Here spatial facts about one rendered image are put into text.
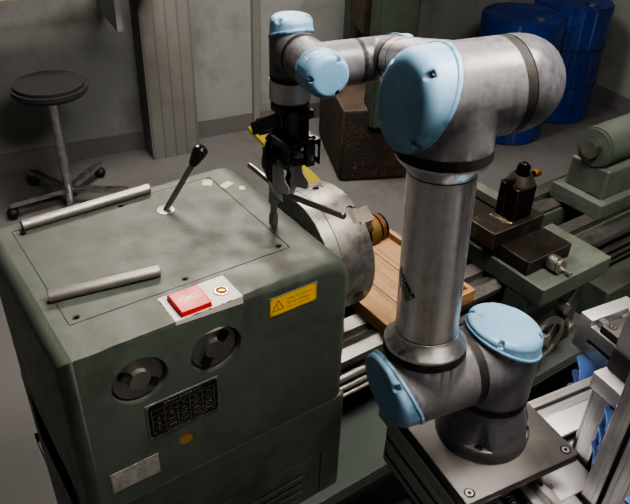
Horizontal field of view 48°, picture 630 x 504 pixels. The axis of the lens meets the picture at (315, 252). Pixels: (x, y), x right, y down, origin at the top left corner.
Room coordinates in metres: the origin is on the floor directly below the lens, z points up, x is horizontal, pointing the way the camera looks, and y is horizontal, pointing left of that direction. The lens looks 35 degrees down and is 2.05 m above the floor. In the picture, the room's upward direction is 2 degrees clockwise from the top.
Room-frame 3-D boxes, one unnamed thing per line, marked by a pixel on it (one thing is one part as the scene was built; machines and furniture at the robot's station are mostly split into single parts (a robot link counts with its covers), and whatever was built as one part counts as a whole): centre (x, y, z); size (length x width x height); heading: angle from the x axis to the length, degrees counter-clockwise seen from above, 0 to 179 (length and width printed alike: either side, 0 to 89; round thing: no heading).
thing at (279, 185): (1.18, 0.07, 1.39); 0.06 x 0.03 x 0.09; 36
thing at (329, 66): (1.12, 0.00, 1.65); 0.11 x 0.11 x 0.08; 26
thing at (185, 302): (0.97, 0.22, 1.26); 0.06 x 0.06 x 0.02; 36
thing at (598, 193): (2.13, -0.98, 1.01); 0.30 x 0.20 x 0.29; 126
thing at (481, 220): (1.71, -0.54, 1.00); 0.20 x 0.10 x 0.05; 126
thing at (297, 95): (1.20, 0.05, 1.57); 0.08 x 0.08 x 0.05
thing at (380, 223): (1.51, -0.13, 1.08); 0.09 x 0.09 x 0.09; 36
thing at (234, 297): (0.99, 0.20, 1.23); 0.13 x 0.08 x 0.06; 126
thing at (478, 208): (1.78, -0.53, 0.95); 0.43 x 0.18 x 0.04; 36
